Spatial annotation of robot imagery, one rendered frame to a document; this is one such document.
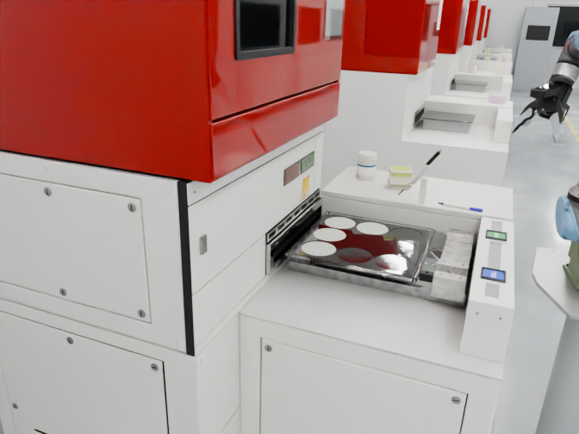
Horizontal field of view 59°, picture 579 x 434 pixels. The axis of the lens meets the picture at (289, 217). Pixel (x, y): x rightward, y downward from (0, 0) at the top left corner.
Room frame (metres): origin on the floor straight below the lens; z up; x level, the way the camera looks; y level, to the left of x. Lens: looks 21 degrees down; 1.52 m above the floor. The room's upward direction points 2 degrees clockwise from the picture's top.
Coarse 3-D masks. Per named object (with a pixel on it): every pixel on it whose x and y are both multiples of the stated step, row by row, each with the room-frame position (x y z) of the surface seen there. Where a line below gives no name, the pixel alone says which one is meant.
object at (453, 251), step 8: (448, 240) 1.47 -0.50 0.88; (448, 248) 1.41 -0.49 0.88; (456, 248) 1.41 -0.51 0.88; (464, 248) 1.41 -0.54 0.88; (448, 256) 1.35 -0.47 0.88; (456, 256) 1.36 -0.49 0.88; (464, 256) 1.36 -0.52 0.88; (432, 288) 1.17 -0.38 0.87; (440, 288) 1.16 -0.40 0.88; (448, 288) 1.16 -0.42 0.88; (440, 296) 1.16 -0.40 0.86; (448, 296) 1.15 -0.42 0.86; (456, 296) 1.14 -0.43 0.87
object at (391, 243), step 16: (320, 224) 1.52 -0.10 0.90; (384, 224) 1.54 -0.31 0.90; (304, 240) 1.39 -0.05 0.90; (320, 240) 1.39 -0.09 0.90; (352, 240) 1.40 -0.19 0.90; (368, 240) 1.41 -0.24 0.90; (384, 240) 1.41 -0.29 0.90; (400, 240) 1.41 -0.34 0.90; (416, 240) 1.41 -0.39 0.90; (320, 256) 1.29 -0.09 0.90; (336, 256) 1.29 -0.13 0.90; (352, 256) 1.29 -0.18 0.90; (368, 256) 1.30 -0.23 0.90; (384, 256) 1.30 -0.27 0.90; (400, 256) 1.30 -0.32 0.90; (416, 256) 1.30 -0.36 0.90; (400, 272) 1.20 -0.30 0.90
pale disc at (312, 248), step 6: (306, 246) 1.35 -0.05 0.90; (312, 246) 1.35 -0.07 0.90; (318, 246) 1.35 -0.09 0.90; (324, 246) 1.35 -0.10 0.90; (330, 246) 1.35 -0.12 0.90; (306, 252) 1.30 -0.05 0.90; (312, 252) 1.30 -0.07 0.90; (318, 252) 1.30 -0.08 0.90; (324, 252) 1.31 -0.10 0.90; (330, 252) 1.31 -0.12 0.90
